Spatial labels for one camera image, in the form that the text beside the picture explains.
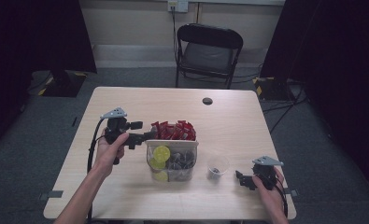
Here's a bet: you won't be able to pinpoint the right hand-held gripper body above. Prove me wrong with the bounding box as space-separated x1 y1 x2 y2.
251 155 284 190

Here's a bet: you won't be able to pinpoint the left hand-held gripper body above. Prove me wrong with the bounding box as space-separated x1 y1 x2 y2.
100 106 133 146

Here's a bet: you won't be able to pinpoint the clear plastic cup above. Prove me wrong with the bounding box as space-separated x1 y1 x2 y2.
206 154 231 181

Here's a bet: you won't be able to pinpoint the clear storage box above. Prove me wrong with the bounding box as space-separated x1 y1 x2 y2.
145 122 200 183

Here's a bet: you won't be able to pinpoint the person's right hand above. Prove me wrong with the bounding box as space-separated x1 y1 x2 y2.
252 167 287 215

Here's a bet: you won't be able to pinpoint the person's left hand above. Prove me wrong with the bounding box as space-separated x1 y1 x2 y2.
92 129 130 178

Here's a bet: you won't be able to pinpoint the yellow lime fruit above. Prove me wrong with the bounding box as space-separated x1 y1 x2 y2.
152 145 172 163

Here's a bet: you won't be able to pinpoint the yellow lemon slice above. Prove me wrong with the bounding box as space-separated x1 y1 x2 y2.
153 170 169 183
149 157 167 171

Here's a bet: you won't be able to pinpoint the bunch of red packets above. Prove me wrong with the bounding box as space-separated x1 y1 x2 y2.
149 119 197 142

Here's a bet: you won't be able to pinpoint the pile of dark tea bags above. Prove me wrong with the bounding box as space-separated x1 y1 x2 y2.
166 148 196 181

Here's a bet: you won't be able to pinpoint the black stand base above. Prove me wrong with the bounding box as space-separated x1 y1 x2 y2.
37 69 89 98
252 76 294 102

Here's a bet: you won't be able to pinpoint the black folding chair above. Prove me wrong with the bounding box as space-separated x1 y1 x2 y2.
175 22 245 91

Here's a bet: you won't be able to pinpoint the black curtain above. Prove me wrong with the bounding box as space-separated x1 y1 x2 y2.
260 0 369 198
0 0 98 157

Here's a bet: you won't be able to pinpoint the right hand-held gripper cable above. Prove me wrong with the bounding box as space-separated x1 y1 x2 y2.
274 175 290 219

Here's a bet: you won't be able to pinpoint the hand-held gripper cable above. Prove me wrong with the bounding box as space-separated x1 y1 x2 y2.
86 117 107 224
274 175 290 219

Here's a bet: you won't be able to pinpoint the left hand-held gripper cable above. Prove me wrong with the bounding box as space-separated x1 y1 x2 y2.
86 117 107 224

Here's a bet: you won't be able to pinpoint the black floor cables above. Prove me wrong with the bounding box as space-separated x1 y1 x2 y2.
261 85 309 135

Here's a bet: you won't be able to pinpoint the black socket cable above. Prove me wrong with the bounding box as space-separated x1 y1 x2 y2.
171 7 179 64

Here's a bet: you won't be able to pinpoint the white wall socket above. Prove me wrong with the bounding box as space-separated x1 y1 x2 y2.
167 0 190 14

